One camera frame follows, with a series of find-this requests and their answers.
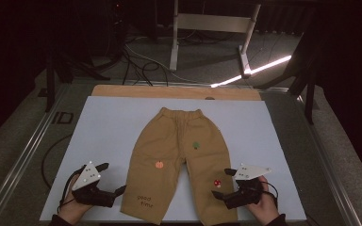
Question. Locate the pale blue table mat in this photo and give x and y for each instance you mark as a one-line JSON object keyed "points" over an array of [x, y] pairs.
{"points": [[113, 125]]}

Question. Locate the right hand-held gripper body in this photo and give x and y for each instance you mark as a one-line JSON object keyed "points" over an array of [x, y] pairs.
{"points": [[250, 172]]}

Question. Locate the black metal stand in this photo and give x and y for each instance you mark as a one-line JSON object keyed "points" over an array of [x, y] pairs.
{"points": [[309, 100], [50, 88]]}

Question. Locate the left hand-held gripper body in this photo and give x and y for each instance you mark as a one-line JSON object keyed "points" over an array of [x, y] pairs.
{"points": [[89, 175]]}

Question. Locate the person's left hand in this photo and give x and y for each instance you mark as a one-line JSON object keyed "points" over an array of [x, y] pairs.
{"points": [[70, 210]]}

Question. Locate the person's right hand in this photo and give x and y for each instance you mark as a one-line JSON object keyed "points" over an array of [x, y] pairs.
{"points": [[265, 208]]}

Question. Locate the metal floor rail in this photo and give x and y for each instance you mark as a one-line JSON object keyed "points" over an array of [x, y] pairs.
{"points": [[22, 158], [331, 179]]}

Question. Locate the white metal table frame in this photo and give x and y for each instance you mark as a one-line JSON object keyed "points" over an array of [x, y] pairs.
{"points": [[210, 22]]}

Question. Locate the brown pants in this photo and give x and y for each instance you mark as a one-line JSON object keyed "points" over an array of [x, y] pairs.
{"points": [[172, 141]]}

